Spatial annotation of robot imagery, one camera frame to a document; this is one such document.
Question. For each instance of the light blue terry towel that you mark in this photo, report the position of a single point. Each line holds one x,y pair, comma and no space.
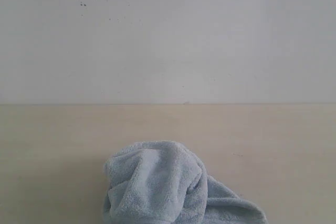
164,182

